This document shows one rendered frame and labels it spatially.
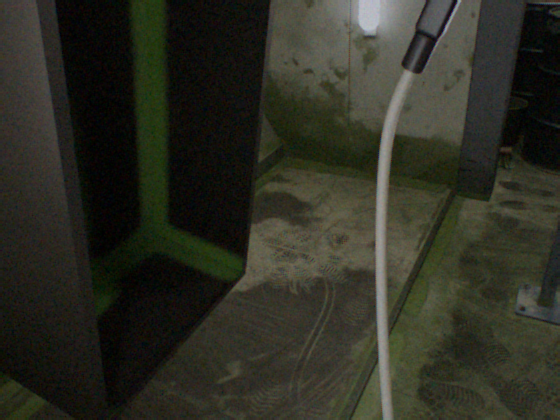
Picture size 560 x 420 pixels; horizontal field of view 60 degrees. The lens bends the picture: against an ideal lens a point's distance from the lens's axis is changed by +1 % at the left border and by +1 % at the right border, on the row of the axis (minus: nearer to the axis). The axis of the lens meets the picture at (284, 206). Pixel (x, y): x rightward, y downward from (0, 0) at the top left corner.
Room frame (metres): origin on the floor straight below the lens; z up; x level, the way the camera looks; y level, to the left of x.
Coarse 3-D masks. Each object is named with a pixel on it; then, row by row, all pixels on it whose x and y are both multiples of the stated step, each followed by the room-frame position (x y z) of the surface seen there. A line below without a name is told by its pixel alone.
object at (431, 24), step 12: (432, 0) 0.58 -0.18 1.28; (444, 0) 0.58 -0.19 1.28; (456, 0) 0.57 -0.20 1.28; (432, 12) 0.58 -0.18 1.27; (444, 12) 0.58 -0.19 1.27; (420, 24) 0.59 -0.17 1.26; (432, 24) 0.58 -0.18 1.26; (444, 24) 0.58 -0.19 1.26; (420, 36) 0.59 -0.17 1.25; (432, 36) 0.58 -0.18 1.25; (408, 48) 0.60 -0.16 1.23; (420, 48) 0.59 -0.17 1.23; (432, 48) 0.59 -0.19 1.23; (408, 60) 0.60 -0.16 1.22; (420, 60) 0.59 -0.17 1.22; (420, 72) 0.60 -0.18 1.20
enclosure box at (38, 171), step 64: (0, 0) 0.62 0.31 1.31; (64, 0) 1.07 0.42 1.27; (128, 0) 1.24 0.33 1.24; (192, 0) 1.23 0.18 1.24; (256, 0) 1.15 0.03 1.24; (0, 64) 0.64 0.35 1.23; (64, 64) 1.07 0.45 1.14; (128, 64) 1.24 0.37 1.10; (192, 64) 1.24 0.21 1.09; (256, 64) 1.15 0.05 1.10; (0, 128) 0.66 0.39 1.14; (64, 128) 0.62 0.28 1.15; (128, 128) 1.24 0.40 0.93; (192, 128) 1.25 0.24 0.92; (256, 128) 1.16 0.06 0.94; (0, 192) 0.69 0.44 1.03; (64, 192) 0.61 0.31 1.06; (128, 192) 1.25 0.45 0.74; (192, 192) 1.27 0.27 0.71; (0, 256) 0.72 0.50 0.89; (64, 256) 0.64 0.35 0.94; (128, 256) 1.23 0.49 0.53; (192, 256) 1.26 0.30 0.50; (0, 320) 0.76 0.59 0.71; (64, 320) 0.66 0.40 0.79; (128, 320) 0.98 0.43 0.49; (192, 320) 1.00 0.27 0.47; (64, 384) 0.70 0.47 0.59; (128, 384) 0.79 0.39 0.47
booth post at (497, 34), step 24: (504, 0) 2.36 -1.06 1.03; (480, 24) 2.40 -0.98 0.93; (504, 24) 2.35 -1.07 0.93; (480, 48) 2.40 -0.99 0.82; (504, 48) 2.34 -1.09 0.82; (480, 72) 2.39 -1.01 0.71; (504, 72) 2.33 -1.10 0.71; (480, 96) 2.38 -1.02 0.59; (504, 96) 2.32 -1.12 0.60; (480, 120) 2.37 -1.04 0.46; (504, 120) 2.42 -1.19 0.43; (480, 144) 2.36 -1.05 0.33; (480, 168) 2.35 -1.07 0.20; (456, 192) 2.41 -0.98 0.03; (480, 192) 2.34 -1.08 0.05
